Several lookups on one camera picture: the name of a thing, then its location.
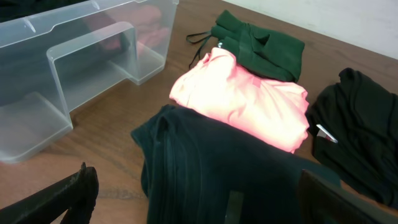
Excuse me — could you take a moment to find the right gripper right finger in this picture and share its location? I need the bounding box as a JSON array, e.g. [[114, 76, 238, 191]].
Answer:
[[297, 170, 397, 224]]

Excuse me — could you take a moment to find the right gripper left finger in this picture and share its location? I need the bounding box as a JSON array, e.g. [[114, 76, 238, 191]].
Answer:
[[1, 163, 99, 224]]

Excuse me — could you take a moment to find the clear plastic storage bin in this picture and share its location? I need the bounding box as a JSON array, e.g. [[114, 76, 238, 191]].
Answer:
[[1, 0, 178, 163]]

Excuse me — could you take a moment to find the black folded garment with tag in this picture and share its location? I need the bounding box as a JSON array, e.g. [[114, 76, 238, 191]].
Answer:
[[305, 68, 397, 208]]

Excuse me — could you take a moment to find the pink folded shirt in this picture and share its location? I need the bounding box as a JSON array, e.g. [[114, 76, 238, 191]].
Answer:
[[169, 47, 309, 153]]

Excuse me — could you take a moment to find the dark teal folded garment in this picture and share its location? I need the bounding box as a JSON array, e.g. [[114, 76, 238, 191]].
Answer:
[[131, 105, 340, 223]]

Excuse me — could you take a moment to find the dark green folded garment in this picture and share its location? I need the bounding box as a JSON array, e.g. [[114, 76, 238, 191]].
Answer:
[[185, 9, 306, 83]]

